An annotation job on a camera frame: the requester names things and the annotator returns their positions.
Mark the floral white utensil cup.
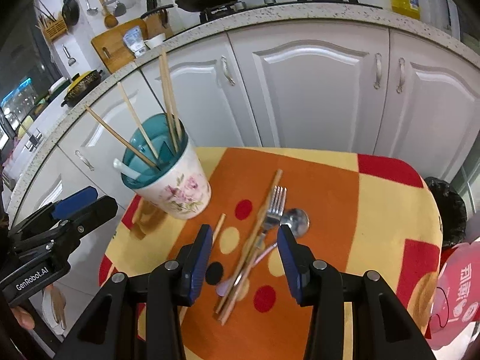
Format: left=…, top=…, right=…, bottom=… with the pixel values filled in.
left=121, top=114, right=212, bottom=219

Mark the speckled stone countertop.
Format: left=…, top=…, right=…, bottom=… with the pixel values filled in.
left=6, top=2, right=479, bottom=223

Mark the black trash bin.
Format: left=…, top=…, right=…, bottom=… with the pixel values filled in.
left=425, top=176, right=467, bottom=249

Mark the white seasoning bag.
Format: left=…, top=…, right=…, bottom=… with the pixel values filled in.
left=123, top=26, right=147, bottom=58

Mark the white cabinet door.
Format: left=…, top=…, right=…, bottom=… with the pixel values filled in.
left=229, top=20, right=389, bottom=155
left=374, top=31, right=479, bottom=181

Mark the white plastic spoon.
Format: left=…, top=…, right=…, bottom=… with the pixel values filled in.
left=113, top=158, right=141, bottom=180

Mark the orange yellow patterned tablecloth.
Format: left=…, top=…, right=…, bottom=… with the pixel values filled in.
left=100, top=148, right=442, bottom=359

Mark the thin curved wooden chopstick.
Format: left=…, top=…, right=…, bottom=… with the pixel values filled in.
left=218, top=233, right=264, bottom=326

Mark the white cabinet door right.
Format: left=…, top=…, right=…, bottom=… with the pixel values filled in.
left=374, top=31, right=479, bottom=181

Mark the wooden cutting board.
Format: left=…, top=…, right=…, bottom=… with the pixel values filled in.
left=90, top=19, right=147, bottom=73

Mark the light wooden chopstick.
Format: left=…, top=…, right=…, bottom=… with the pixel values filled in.
left=160, top=47, right=183, bottom=144
left=159, top=55, right=178, bottom=154

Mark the wooden spatula hanging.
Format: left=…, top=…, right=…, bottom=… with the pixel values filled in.
left=98, top=0, right=118, bottom=29

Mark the silver metal fork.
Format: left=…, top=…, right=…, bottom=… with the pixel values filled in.
left=224, top=185, right=287, bottom=298

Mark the dark wooden chopstick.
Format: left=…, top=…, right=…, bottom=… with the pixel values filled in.
left=215, top=169, right=283, bottom=319

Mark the silver metal spoon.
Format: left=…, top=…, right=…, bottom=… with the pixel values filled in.
left=216, top=208, right=310, bottom=297

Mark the wooden knife block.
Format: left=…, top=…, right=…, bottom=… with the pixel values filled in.
left=141, top=0, right=174, bottom=39

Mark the wooden chopstick in cup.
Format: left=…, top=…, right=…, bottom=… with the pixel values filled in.
left=85, top=106, right=159, bottom=169
left=117, top=82, right=159, bottom=159

